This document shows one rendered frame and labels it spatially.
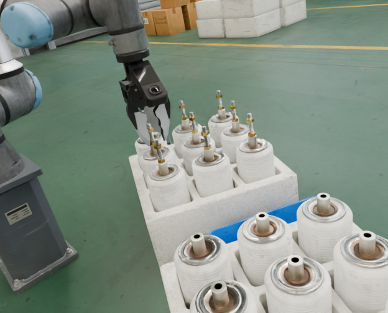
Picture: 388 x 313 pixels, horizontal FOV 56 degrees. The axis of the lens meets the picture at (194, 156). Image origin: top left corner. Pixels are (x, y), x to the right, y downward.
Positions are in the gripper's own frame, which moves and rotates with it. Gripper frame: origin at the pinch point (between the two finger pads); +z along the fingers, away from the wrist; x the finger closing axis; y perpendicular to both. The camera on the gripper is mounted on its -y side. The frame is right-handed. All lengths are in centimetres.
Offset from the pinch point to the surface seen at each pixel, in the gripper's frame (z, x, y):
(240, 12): 11, -169, 244
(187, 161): 13.1, -9.1, 8.8
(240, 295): 9.1, 4.4, -42.3
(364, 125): 34, -90, 24
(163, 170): 8.2, 0.3, -0.4
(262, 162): 11.9, -22.5, -7.8
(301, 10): 25, -244, 248
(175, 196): 14.0, 0.1, -4.0
